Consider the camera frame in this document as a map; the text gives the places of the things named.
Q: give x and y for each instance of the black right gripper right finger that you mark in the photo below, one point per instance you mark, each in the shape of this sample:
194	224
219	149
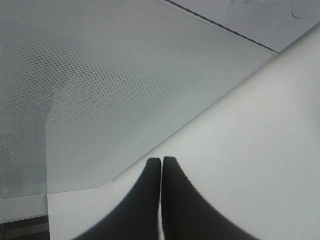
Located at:
186	215

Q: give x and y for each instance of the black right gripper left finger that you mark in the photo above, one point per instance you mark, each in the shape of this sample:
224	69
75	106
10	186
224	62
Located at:
136	217

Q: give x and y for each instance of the white microwave door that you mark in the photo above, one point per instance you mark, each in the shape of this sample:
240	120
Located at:
88	87

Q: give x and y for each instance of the white microwave oven body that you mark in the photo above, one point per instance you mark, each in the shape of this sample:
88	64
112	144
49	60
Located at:
272	24

